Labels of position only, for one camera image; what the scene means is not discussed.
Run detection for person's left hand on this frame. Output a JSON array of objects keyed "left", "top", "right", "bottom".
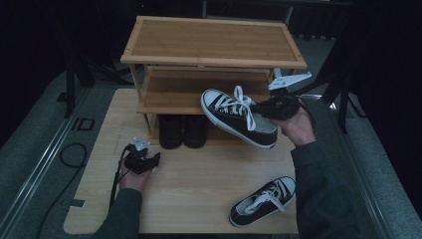
[{"left": 117, "top": 158, "right": 154, "bottom": 193}]

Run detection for wooden shoe rack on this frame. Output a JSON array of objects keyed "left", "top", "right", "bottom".
[{"left": 119, "top": 15, "right": 309, "bottom": 148}]

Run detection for black and white canvas sneaker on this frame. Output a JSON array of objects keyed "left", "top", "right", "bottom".
[
  {"left": 199, "top": 85, "right": 279, "bottom": 150},
  {"left": 228, "top": 175, "right": 297, "bottom": 229}
]

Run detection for black knit shoe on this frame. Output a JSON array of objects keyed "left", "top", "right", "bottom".
[
  {"left": 157, "top": 114, "right": 184, "bottom": 150},
  {"left": 183, "top": 114, "right": 209, "bottom": 149}
]

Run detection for black metal stand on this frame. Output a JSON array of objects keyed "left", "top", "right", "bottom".
[
  {"left": 298, "top": 59, "right": 368, "bottom": 134},
  {"left": 64, "top": 54, "right": 133, "bottom": 120}
]

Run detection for black floor cable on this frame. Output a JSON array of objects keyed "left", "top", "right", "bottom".
[{"left": 34, "top": 142, "right": 89, "bottom": 239}]

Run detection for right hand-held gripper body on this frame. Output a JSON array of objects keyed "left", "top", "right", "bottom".
[{"left": 255, "top": 71, "right": 314, "bottom": 121}]

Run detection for person's right hand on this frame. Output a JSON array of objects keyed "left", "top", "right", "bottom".
[{"left": 272, "top": 105, "right": 317, "bottom": 148}]

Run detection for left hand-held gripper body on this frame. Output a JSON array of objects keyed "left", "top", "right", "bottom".
[{"left": 122, "top": 136, "right": 151, "bottom": 176}]

